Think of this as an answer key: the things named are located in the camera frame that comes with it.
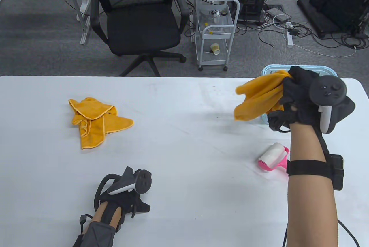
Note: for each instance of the person's right hand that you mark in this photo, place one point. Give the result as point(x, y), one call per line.
point(297, 97)

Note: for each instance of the person's left hand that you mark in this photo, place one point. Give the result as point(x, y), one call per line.
point(126, 202)

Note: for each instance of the yellow square towel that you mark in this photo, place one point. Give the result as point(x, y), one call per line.
point(92, 134)
point(259, 97)

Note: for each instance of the pink lint roller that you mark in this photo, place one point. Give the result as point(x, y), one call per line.
point(272, 154)

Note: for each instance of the person's right forearm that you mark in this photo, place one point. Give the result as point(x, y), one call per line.
point(311, 200)

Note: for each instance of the person's left forearm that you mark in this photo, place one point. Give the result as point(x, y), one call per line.
point(99, 213)

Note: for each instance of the grey left hand controller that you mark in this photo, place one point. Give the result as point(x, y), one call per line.
point(126, 183)

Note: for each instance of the grey hand controller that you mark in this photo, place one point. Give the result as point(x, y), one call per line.
point(328, 89)
point(126, 183)

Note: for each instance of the grey right hand controller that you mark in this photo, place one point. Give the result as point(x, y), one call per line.
point(328, 89)

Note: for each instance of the light blue plastic basket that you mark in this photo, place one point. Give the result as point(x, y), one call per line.
point(274, 69)

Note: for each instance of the white power strip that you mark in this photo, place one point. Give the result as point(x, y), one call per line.
point(289, 39)

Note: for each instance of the paper cup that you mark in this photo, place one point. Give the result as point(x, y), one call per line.
point(215, 48)

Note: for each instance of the white rolling cart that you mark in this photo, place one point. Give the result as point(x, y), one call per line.
point(216, 35)

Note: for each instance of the black mesh office chair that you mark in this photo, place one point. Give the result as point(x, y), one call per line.
point(141, 24)

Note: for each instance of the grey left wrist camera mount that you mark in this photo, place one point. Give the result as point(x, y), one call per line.
point(98, 235)

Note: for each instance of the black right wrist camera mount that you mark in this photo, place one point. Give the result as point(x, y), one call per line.
point(336, 172)

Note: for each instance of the white desk leg frame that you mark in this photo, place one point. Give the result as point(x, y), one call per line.
point(86, 19)

